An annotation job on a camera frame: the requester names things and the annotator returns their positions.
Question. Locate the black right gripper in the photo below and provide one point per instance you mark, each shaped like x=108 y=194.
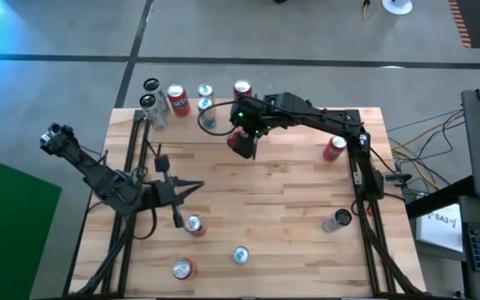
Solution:
x=250 y=114

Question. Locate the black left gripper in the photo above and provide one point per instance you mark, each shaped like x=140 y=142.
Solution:
x=161 y=196

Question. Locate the red soda can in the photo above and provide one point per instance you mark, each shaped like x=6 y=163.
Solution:
x=235 y=137
x=183 y=268
x=194 y=225

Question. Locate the silver blue Red Bull can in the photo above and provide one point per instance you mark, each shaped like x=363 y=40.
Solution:
x=205 y=89
x=207 y=116
x=240 y=254

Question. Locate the red Coca-Cola can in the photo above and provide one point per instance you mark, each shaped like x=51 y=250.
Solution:
x=242 y=87

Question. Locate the orange Fanta can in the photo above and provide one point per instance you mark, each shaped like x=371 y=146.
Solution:
x=334 y=148
x=179 y=104

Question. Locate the white Celsius can black lid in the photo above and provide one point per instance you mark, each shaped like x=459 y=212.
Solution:
x=151 y=84
x=336 y=221
x=154 y=116

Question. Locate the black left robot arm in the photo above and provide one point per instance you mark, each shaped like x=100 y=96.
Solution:
x=94 y=175

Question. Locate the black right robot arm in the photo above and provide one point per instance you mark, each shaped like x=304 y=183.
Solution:
x=327 y=121

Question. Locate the wooden shelf black metal legs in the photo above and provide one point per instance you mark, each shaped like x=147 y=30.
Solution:
x=190 y=135

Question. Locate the black power connector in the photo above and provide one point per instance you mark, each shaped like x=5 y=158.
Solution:
x=398 y=178

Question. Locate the green floor mat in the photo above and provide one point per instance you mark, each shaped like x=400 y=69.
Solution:
x=6 y=233

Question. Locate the black desk beam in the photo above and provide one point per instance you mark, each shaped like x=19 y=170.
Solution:
x=436 y=201

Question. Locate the white round stand base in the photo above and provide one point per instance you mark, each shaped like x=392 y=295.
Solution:
x=397 y=7

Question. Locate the white SA3 sign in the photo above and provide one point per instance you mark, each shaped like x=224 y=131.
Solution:
x=440 y=231

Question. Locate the grey metal bracket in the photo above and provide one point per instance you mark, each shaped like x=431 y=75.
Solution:
x=358 y=178

